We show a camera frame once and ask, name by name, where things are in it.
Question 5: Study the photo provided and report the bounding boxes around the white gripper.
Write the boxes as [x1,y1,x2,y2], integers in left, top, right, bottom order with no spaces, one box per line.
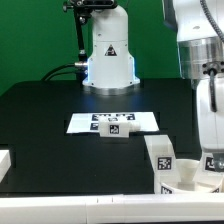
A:
[196,78,224,172]

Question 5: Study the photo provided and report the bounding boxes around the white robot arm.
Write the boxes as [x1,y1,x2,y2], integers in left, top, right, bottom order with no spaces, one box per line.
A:
[83,0,224,172]

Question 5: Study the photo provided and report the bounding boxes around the white paper with tags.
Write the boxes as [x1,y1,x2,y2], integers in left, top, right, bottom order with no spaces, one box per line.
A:
[66,112,159,134]

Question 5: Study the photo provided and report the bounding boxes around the white front rail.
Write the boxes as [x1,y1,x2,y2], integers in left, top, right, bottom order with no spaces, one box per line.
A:
[0,193,224,224]

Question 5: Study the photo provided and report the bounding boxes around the black cables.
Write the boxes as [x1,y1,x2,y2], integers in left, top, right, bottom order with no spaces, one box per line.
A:
[41,61,88,82]

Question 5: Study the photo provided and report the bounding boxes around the black camera stand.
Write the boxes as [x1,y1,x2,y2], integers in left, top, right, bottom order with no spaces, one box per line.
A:
[62,0,118,81]

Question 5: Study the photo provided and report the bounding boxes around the white obstacle wall left piece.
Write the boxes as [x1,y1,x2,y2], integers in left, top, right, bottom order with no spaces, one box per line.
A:
[0,150,11,182]

